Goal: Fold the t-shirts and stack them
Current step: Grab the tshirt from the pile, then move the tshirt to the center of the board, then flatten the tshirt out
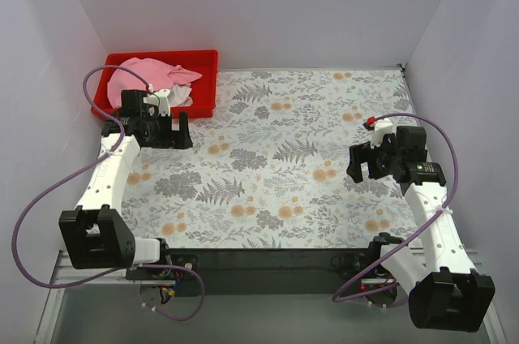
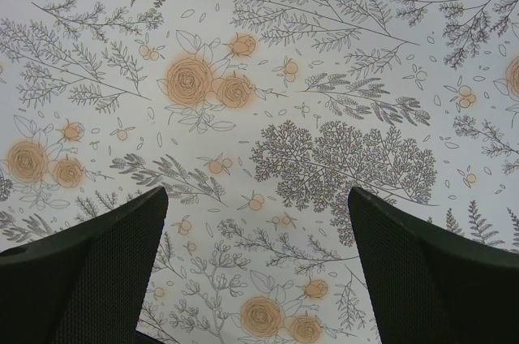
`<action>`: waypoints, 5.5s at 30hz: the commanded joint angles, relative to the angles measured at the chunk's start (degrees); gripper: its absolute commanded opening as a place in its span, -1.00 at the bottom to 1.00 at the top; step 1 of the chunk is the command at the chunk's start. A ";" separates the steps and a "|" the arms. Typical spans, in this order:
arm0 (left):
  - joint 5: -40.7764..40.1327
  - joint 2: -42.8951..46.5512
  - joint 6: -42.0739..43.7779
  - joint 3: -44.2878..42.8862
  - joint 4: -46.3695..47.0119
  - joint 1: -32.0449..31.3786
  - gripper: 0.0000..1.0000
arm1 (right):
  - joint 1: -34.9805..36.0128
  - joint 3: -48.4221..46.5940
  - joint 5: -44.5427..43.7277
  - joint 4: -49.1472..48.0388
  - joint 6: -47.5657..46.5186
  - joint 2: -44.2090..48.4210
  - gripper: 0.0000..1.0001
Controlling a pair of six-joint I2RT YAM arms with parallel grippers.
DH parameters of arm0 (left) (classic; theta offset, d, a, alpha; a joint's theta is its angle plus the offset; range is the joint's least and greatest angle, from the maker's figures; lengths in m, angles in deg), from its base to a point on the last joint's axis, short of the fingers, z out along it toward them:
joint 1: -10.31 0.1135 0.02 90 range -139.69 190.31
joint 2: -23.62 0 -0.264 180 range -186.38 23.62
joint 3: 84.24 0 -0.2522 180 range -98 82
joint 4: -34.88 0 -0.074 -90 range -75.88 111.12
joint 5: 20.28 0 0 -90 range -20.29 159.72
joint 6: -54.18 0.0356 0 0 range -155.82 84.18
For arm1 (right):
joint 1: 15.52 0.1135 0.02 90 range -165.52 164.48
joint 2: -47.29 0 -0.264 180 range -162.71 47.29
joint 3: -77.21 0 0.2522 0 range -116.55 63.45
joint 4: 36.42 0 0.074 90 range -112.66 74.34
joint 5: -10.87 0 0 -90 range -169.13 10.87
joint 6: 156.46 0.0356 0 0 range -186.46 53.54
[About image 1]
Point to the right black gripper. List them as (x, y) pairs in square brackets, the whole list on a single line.
[(372, 162)]

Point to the red plastic bin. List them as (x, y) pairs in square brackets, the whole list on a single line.
[(203, 93)]

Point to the aluminium frame rail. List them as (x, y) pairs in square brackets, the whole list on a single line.
[(65, 273)]

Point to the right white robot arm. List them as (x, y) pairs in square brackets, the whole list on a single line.
[(445, 292)]

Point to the pink t shirt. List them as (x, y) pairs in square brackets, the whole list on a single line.
[(159, 74)]

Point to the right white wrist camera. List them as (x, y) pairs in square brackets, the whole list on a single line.
[(379, 128)]

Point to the white t shirt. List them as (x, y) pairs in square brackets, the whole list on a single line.
[(180, 96)]

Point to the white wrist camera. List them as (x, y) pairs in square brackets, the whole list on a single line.
[(379, 128), (159, 104)]

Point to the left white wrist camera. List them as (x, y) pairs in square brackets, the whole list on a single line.
[(159, 104)]

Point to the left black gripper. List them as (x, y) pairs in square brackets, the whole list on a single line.
[(175, 134)]

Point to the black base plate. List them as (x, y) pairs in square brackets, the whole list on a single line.
[(273, 271)]

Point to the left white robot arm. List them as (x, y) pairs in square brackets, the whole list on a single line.
[(94, 233)]

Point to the floral table mat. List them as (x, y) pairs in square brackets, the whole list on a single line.
[(268, 169)]

